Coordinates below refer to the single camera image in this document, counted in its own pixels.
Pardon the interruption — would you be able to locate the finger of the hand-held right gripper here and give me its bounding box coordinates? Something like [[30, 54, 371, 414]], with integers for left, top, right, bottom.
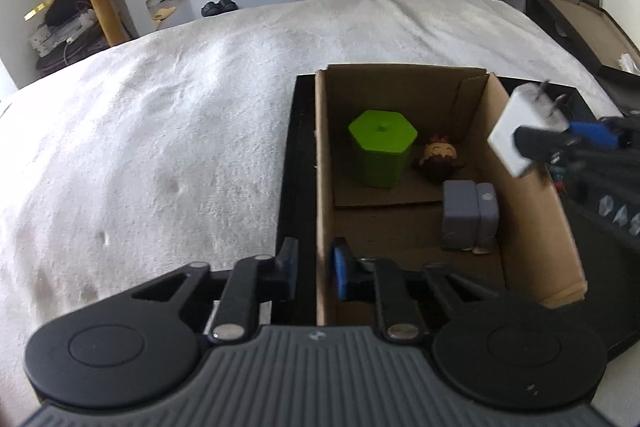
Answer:
[[567, 116, 640, 152], [514, 124, 591, 164]]

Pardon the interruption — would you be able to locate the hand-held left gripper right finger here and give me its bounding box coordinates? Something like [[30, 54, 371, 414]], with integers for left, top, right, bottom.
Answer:
[[332, 237, 507, 344]]

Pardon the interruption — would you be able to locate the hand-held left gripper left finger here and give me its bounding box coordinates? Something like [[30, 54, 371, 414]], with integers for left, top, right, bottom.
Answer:
[[130, 237, 301, 344]]

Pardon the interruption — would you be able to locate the white charger plug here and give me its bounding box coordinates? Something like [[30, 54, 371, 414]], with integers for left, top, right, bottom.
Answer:
[[487, 79, 571, 179]]

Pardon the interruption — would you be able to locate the brown cardboard box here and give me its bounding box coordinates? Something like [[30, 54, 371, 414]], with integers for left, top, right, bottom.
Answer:
[[314, 63, 589, 329]]

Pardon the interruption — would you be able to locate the brown-haired toy figure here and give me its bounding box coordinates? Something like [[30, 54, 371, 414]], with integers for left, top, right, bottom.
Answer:
[[417, 134, 466, 182]]

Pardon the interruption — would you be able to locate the grey block toy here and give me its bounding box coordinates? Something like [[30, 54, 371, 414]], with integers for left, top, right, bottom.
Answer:
[[441, 179, 500, 253]]

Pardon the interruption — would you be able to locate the black tray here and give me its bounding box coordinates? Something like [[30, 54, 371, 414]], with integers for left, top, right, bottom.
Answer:
[[274, 74, 640, 364]]

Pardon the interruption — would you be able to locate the green hexagonal box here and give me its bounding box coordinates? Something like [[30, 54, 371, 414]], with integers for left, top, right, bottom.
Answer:
[[348, 109, 419, 189]]

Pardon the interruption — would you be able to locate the black-framed cardboard board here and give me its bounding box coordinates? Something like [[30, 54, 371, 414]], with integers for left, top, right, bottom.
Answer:
[[527, 0, 640, 80]]

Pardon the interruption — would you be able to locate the white fluffy blanket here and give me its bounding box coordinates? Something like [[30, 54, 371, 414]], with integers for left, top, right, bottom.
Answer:
[[0, 0, 627, 414]]

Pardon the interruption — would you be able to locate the white power strip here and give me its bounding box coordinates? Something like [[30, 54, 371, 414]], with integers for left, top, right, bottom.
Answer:
[[27, 9, 96, 53]]

